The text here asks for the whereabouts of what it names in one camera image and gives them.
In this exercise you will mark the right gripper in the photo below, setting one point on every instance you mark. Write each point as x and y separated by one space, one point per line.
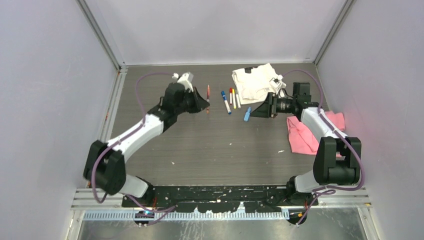
268 108

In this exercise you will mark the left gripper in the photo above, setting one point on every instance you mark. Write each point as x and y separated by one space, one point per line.
200 103

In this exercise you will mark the orange brown gel pen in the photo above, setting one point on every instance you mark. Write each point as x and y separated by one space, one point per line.
208 98

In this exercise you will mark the light blue highlighter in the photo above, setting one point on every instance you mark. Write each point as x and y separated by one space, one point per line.
247 114

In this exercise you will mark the blue pen cap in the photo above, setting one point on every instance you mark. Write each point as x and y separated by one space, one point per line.
223 96

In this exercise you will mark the white acrylic marker grey tip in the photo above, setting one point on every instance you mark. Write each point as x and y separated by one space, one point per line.
237 101

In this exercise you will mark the white blue marker pen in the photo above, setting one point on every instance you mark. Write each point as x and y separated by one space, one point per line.
227 106

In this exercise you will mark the white pen yellow end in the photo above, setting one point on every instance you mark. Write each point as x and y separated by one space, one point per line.
234 102

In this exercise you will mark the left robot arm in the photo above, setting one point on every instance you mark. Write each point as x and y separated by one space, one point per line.
105 167

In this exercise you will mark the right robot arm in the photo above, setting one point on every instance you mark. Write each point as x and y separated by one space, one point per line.
337 164

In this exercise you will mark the white folded cloth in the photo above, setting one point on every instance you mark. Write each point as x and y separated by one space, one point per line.
252 83

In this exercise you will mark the pink cloth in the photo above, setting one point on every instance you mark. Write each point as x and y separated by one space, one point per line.
302 140

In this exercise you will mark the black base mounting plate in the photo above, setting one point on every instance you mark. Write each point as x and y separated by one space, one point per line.
222 198

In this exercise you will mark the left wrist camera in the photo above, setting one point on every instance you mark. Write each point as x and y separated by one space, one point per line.
185 79

